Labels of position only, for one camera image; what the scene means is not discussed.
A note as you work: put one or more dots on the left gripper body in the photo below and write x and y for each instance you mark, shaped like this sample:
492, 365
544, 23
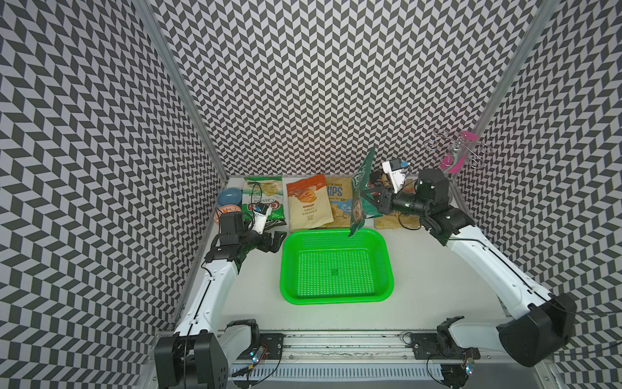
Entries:
259, 241

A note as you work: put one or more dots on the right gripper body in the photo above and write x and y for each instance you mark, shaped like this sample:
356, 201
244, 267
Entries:
404, 203

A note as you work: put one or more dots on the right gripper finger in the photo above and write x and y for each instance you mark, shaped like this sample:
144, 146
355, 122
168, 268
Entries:
376, 187
371, 205

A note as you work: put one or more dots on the green REAL chips bag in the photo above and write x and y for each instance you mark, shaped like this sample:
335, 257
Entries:
365, 174

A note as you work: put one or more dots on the tan orange CHIPS bag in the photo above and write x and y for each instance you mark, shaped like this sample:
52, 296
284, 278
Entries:
397, 220

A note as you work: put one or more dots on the orange cassava chips bag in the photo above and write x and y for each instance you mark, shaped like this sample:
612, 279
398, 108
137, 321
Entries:
309, 204

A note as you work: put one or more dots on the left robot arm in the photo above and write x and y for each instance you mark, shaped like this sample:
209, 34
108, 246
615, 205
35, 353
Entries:
196, 355

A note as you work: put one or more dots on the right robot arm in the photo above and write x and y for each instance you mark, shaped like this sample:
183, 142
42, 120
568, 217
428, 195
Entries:
540, 322

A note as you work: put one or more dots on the yellow blue CHIPS bag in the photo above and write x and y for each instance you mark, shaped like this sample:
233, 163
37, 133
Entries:
340, 196

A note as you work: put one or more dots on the green white Chulo chips bag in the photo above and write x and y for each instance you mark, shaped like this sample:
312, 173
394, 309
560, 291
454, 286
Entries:
264, 190

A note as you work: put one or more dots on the green plastic basket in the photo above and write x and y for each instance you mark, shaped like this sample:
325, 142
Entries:
321, 267

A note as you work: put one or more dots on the orange patterned bowl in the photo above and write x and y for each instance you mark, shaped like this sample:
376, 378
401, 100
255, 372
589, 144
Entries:
220, 211

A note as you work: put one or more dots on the blue bowl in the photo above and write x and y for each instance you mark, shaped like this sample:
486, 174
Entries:
230, 196

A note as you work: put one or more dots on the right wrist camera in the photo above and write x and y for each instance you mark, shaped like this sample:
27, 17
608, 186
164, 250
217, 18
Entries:
396, 172

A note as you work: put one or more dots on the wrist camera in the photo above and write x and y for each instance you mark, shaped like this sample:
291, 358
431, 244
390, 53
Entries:
261, 214
396, 172

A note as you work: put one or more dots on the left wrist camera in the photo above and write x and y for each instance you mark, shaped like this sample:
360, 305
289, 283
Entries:
261, 214

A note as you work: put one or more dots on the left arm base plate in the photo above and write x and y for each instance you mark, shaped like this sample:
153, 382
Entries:
273, 341

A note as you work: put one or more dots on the aluminium front rail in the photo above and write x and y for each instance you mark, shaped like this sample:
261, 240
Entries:
340, 347

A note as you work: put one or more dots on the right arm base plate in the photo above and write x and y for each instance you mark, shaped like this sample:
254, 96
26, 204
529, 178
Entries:
430, 345

